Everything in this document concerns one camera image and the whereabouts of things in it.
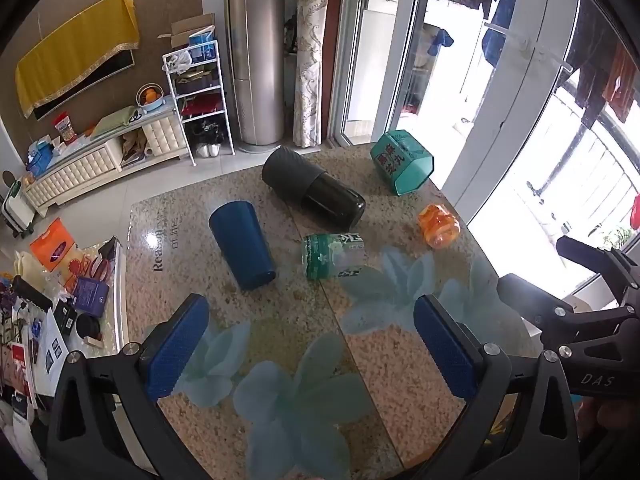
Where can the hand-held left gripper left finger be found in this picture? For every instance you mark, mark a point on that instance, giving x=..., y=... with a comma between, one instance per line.
x=175, y=347

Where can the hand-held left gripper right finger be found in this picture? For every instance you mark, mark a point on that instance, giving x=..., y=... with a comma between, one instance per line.
x=445, y=350

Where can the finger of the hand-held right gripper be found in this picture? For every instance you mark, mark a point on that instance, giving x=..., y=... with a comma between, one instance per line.
x=530, y=300
x=585, y=257

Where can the blue plastic cup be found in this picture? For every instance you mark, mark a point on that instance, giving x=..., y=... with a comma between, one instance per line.
x=240, y=245

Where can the orange plastic cup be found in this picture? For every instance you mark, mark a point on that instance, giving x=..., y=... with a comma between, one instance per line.
x=439, y=226

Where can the clear cup with green label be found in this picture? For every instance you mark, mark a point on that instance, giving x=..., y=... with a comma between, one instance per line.
x=332, y=255

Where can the black round container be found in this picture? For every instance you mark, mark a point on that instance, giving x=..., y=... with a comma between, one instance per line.
x=89, y=327

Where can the glass coffee table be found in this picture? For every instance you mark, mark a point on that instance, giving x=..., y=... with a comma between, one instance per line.
x=112, y=280

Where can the dark blue box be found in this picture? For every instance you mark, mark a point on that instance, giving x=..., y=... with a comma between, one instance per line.
x=90, y=296

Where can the orange shopping bag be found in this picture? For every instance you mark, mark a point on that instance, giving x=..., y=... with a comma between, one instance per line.
x=52, y=245

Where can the rust brown hanging garment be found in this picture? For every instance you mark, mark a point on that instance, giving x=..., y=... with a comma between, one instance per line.
x=622, y=85

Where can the teal octagonal tin box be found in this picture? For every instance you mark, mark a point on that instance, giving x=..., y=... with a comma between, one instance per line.
x=400, y=160

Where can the dark hanging trousers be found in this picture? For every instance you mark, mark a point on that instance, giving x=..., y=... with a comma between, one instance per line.
x=595, y=65

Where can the white shoes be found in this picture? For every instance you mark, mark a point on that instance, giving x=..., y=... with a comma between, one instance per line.
x=207, y=149

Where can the white tufted cabinet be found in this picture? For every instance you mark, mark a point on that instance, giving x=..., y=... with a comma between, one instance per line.
x=100, y=160

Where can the small white suitcase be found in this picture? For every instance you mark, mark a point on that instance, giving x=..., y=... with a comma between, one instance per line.
x=17, y=210

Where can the black ribbed thermos bottle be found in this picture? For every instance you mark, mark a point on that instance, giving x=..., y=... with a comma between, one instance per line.
x=310, y=185

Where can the black shoes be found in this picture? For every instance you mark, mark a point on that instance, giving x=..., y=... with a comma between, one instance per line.
x=205, y=132

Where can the green cushion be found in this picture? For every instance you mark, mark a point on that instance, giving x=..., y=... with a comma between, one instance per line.
x=115, y=122

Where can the red snack bag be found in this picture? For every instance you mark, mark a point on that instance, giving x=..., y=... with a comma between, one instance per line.
x=65, y=127

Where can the blue hanging garment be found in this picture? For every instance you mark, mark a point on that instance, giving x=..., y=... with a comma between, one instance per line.
x=500, y=25

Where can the fruit bowl with oranges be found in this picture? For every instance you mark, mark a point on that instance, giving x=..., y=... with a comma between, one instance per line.
x=149, y=97

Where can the white metal shelf rack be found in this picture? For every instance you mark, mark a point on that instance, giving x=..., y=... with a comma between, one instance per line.
x=172, y=90

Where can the small blue hanging cloth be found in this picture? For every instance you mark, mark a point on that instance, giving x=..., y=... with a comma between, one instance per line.
x=440, y=40

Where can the black television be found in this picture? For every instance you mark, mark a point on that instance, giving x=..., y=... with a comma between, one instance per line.
x=90, y=82

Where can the white plastic bag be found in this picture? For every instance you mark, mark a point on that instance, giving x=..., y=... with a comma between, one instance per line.
x=179, y=61

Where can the sliding glass door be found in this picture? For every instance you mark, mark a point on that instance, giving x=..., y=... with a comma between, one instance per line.
x=380, y=45

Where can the silver standing air conditioner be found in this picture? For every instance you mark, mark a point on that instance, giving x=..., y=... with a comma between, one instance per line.
x=252, y=55

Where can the blue packet box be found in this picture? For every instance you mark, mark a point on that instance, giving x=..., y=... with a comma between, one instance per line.
x=204, y=46

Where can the yellow cloth covered television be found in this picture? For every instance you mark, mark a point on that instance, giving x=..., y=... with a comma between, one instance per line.
x=75, y=50

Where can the open cardboard box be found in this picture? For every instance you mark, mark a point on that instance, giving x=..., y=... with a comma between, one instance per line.
x=187, y=30

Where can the beige patterned curtain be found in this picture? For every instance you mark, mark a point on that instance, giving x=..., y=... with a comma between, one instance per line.
x=311, y=55

